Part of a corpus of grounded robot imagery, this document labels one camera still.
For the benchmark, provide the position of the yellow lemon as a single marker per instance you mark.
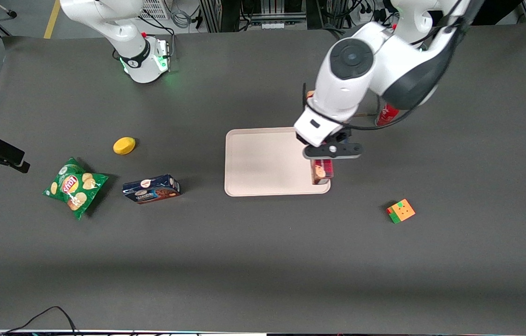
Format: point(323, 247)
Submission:
point(124, 145)

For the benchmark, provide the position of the beige plastic tray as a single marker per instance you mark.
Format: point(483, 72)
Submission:
point(262, 161)

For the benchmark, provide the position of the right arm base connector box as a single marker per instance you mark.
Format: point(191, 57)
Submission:
point(162, 55)

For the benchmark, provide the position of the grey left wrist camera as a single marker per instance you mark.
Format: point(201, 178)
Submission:
point(333, 150)

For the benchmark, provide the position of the dark grey table mat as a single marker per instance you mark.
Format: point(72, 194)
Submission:
point(262, 261)

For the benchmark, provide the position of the red soda bottle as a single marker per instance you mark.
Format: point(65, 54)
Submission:
point(386, 115)

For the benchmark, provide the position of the aluminium equipment rack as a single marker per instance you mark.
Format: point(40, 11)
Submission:
point(225, 11)

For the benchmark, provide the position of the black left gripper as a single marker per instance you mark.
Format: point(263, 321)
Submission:
point(340, 136)

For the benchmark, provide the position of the red cookie box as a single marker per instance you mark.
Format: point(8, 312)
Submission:
point(323, 171)

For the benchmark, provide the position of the white power strip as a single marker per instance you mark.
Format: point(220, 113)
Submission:
point(273, 25)

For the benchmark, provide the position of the white vented box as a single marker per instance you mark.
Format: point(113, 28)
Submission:
point(155, 8)

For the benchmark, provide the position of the orange green puzzle cube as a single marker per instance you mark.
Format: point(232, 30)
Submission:
point(401, 211)

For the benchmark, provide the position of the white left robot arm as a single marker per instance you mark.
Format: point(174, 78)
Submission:
point(351, 84)

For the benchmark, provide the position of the green chips bag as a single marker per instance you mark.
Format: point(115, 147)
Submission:
point(75, 187)

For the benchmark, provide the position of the blue cookie box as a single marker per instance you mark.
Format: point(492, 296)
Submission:
point(151, 189)

